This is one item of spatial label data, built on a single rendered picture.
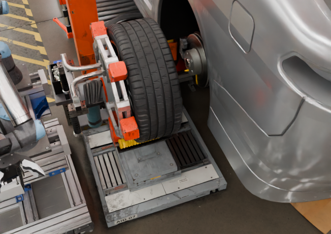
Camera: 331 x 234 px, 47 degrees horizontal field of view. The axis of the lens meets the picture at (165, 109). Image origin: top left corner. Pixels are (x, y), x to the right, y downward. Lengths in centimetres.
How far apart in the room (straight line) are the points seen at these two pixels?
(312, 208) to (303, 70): 155
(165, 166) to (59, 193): 68
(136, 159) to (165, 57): 92
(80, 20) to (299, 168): 152
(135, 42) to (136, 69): 14
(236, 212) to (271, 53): 152
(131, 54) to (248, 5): 66
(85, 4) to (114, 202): 124
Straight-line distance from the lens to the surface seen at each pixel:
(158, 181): 254
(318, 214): 273
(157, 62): 180
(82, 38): 244
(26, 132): 154
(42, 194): 250
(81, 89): 201
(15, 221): 246
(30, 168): 132
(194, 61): 215
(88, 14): 236
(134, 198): 253
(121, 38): 186
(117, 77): 173
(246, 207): 264
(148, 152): 251
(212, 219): 255
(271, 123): 140
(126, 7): 393
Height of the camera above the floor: 225
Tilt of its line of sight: 46 degrees down
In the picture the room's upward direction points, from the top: straight up
